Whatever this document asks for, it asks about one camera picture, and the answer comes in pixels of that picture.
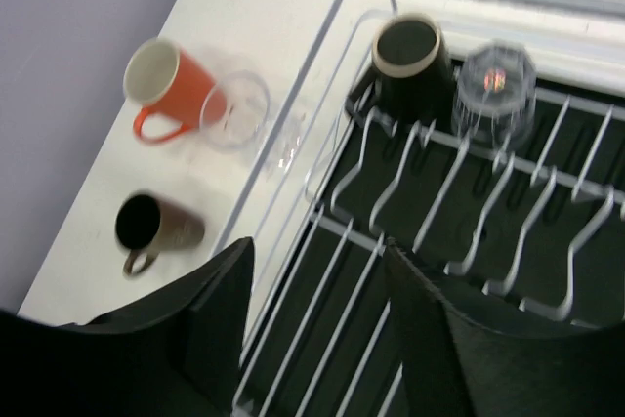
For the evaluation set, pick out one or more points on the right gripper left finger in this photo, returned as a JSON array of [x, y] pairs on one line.
[[174, 352]]

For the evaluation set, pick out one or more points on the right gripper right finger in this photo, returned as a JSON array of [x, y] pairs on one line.
[[467, 354]]

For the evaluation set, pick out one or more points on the brown striped cup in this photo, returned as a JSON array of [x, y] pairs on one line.
[[147, 225]]

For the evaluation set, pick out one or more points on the clear faceted glass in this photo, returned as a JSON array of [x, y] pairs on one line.
[[248, 105]]

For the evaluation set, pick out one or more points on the orange cup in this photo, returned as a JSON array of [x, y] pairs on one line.
[[162, 78]]

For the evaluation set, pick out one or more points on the dark brown cup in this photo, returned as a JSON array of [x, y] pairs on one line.
[[410, 78]]

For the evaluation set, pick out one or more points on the black drip tray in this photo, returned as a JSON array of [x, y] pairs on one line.
[[439, 241]]

